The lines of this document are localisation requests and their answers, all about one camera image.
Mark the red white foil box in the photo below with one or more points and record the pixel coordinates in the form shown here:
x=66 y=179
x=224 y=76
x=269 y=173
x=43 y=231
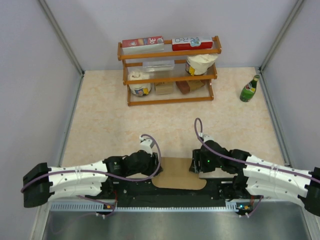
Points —
x=151 y=44

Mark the red-brown scouring pad pack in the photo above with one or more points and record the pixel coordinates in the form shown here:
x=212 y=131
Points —
x=188 y=86

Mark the aluminium frame rail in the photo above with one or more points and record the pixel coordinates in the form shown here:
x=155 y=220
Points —
x=255 y=187

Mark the clear plastic container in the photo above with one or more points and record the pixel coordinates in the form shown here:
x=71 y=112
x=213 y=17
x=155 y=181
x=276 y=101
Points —
x=158 y=66

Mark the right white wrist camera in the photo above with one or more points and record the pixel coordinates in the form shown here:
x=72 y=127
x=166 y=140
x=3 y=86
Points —
x=206 y=138

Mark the orange wooden shelf rack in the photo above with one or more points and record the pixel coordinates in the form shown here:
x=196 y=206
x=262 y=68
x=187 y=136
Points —
x=177 y=74

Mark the brown cardboard box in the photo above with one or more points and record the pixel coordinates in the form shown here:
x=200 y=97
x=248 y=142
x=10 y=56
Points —
x=176 y=175

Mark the upper toilet paper roll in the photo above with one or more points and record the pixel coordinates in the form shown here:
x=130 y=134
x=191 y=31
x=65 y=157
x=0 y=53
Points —
x=199 y=64

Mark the red white wrap box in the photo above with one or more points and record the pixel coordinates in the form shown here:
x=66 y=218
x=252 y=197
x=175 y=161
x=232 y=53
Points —
x=191 y=43

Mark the toilet paper roll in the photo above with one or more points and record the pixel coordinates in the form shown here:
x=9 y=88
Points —
x=139 y=89
x=199 y=64

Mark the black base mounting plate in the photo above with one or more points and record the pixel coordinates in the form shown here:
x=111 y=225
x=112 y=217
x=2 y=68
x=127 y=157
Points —
x=145 y=194

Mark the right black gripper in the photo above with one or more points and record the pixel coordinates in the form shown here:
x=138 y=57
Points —
x=198 y=155

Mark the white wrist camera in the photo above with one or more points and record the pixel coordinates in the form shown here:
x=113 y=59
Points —
x=206 y=138
x=146 y=144

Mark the lower toilet paper roll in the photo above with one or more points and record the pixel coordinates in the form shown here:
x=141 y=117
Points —
x=139 y=89

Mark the beige sponge pack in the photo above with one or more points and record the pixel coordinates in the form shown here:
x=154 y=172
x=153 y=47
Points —
x=163 y=88

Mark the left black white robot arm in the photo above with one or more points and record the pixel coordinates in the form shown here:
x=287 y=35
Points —
x=43 y=183

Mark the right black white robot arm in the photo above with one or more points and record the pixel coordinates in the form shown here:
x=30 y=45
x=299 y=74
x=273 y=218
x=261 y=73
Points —
x=254 y=176

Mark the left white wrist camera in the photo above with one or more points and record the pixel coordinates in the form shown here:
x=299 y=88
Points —
x=146 y=144

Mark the green glass bottle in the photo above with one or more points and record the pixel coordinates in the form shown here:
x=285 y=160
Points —
x=249 y=89

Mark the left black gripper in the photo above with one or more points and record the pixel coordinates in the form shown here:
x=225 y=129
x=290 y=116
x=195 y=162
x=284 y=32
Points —
x=153 y=165

